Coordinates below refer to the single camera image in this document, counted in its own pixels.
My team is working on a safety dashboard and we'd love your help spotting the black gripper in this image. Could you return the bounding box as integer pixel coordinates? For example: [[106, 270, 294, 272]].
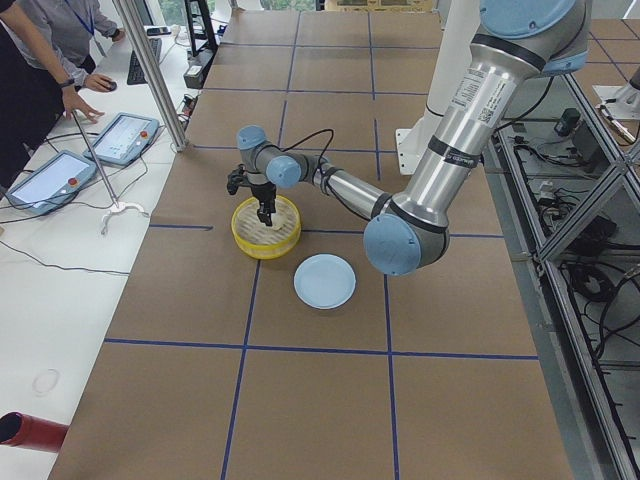
[[250, 182, 276, 225]]

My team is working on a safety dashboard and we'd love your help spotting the white steamed bun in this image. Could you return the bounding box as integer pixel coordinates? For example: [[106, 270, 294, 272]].
[[270, 213, 288, 231]]

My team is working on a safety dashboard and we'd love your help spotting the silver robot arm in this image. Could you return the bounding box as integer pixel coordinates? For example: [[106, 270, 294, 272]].
[[237, 1, 592, 276]]

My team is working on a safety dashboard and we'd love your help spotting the yellow round steamer basket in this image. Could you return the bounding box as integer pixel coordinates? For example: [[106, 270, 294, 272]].
[[231, 195, 301, 260]]

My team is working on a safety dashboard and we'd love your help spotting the light blue plate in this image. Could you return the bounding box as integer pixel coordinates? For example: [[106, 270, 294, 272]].
[[293, 254, 356, 310]]

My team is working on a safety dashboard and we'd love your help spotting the pink metal rod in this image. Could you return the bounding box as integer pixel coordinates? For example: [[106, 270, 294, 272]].
[[71, 110, 120, 209]]

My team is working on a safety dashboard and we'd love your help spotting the black device with label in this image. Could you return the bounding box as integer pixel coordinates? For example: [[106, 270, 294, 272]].
[[183, 48, 215, 90]]

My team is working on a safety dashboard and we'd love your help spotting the far teach pendant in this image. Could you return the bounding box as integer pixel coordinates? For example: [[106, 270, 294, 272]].
[[92, 112, 160, 166]]

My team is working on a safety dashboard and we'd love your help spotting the teach pendant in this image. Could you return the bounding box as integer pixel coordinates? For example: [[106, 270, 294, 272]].
[[6, 150, 97, 215], [92, 112, 160, 166]]

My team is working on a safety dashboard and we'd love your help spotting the black keyboard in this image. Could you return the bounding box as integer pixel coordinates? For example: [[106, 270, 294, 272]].
[[126, 37, 164, 86]]

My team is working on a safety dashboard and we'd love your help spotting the near teach pendant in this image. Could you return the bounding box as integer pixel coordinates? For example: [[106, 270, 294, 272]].
[[6, 150, 97, 215]]

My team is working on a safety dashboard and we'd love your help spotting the person in black shirt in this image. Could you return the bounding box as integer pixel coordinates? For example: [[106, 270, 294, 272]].
[[1, 1, 102, 190]]

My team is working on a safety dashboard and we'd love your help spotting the person in grey shirt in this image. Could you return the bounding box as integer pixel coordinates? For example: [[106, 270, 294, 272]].
[[16, 0, 125, 92]]

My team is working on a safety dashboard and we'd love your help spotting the red cylinder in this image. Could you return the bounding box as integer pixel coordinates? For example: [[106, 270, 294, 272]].
[[1, 412, 69, 453]]

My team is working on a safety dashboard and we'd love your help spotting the black camera cable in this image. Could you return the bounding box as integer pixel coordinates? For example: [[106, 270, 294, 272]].
[[279, 128, 335, 166]]

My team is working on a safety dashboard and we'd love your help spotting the aluminium frame post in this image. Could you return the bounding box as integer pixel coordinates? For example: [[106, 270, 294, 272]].
[[114, 0, 187, 152]]

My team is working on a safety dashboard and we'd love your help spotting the white camera stand base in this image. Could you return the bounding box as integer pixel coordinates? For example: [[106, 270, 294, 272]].
[[394, 0, 481, 177]]

